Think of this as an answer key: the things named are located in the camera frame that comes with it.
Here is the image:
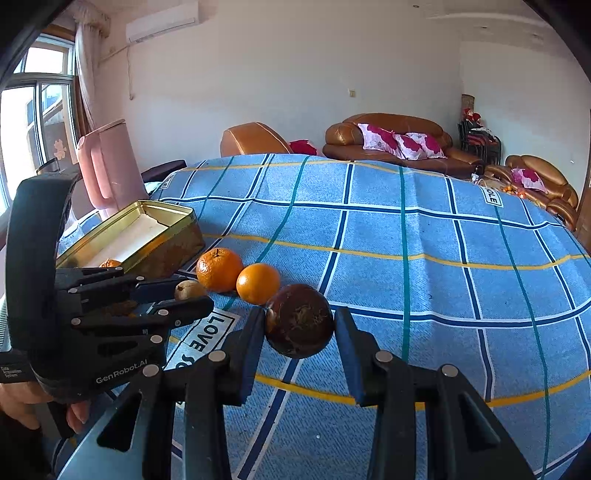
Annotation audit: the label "white air conditioner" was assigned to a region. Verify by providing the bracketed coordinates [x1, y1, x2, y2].
[126, 1, 202, 43]

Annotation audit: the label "tan walnut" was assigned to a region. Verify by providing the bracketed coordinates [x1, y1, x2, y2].
[174, 280, 207, 301]

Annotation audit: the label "dark maroon round fruit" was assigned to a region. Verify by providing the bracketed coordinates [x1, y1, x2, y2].
[264, 284, 334, 360]

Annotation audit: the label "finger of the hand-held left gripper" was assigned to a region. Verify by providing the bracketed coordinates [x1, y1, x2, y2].
[55, 267, 186, 302]
[71, 295, 215, 344]

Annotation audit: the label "blue plaid tablecloth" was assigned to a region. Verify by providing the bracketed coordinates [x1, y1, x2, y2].
[0, 153, 591, 480]

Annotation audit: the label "person's left hand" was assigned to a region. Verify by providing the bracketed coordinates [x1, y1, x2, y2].
[0, 381, 92, 435]

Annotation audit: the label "window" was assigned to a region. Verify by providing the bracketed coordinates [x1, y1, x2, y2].
[0, 34, 79, 208]

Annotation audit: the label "pink curtain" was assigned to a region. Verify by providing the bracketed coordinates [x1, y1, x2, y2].
[74, 9, 112, 139]

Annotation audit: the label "small brown leather sofa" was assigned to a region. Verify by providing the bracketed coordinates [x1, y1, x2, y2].
[485, 154, 579, 232]

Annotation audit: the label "pink electric kettle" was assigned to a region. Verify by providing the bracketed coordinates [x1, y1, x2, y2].
[76, 119, 149, 220]

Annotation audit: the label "floral pink pillow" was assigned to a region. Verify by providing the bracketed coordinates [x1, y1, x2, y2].
[358, 123, 402, 155]
[394, 133, 448, 160]
[512, 167, 549, 193]

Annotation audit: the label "gold tin box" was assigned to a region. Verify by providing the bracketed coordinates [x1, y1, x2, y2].
[55, 200, 206, 278]

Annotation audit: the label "stacked dark chairs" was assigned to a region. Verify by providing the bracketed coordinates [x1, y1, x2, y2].
[457, 95, 502, 164]

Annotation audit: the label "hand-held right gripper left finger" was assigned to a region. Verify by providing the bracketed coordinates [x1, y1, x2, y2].
[55, 305, 267, 480]

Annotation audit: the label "orange mandarin with stem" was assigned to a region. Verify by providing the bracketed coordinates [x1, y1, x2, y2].
[196, 248, 244, 293]

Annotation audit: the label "dark side table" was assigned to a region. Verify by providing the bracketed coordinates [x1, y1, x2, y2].
[141, 159, 188, 183]

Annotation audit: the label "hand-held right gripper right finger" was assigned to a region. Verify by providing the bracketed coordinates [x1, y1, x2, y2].
[333, 307, 536, 480]

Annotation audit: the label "brown leather armchair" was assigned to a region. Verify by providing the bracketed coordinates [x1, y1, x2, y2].
[220, 122, 294, 158]

